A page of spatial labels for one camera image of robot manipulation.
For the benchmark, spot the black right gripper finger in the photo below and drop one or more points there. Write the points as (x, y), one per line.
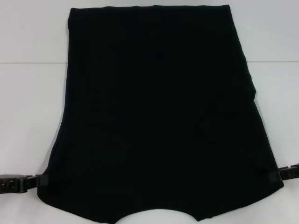
(289, 173)

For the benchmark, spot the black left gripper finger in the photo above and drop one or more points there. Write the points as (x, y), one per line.
(40, 180)
(11, 190)

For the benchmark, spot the black shirt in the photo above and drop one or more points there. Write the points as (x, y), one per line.
(149, 93)

